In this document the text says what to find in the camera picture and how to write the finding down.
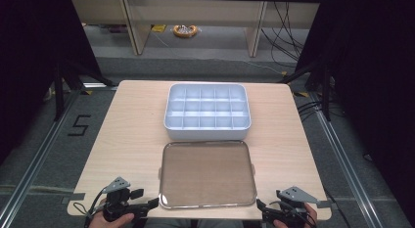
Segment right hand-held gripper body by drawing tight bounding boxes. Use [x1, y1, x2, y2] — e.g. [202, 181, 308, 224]
[261, 186, 319, 228]

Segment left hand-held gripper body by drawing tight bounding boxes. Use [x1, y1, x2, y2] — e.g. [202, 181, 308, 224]
[102, 176, 151, 223]

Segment transparent plastic box lid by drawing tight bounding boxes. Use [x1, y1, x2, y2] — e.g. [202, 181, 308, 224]
[158, 140, 258, 210]

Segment white compartment storage box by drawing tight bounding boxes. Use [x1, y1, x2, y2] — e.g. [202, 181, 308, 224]
[163, 82, 253, 142]

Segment person's right hand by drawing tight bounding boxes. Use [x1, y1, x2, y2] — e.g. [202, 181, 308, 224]
[272, 203, 318, 228]

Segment person's left hand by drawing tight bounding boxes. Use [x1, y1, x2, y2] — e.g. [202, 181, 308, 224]
[89, 211, 135, 228]

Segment black metal stand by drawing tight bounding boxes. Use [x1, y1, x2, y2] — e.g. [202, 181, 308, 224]
[277, 60, 334, 122]
[52, 60, 117, 122]

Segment dark curtain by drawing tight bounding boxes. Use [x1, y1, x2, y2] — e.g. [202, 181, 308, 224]
[295, 0, 415, 219]
[0, 0, 103, 167]

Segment orange tape roll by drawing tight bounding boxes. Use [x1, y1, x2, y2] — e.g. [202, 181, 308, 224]
[172, 23, 200, 39]

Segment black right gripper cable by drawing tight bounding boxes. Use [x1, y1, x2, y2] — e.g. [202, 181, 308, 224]
[269, 200, 317, 228]

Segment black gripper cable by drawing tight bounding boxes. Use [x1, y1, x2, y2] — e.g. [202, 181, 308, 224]
[72, 188, 110, 228]
[269, 200, 317, 228]

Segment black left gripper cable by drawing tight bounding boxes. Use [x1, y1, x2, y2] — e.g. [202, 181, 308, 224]
[72, 188, 110, 228]

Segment aluminium floor rail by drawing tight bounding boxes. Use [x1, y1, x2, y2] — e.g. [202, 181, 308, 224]
[0, 89, 83, 228]
[308, 91, 388, 228]

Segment black floor cables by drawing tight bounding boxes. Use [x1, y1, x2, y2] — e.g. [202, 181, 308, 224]
[296, 99, 346, 123]

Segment black hanging cables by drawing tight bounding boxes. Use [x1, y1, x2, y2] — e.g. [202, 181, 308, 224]
[259, 0, 309, 69]

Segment beige workbench frame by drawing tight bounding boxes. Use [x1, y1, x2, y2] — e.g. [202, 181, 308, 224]
[70, 0, 321, 58]

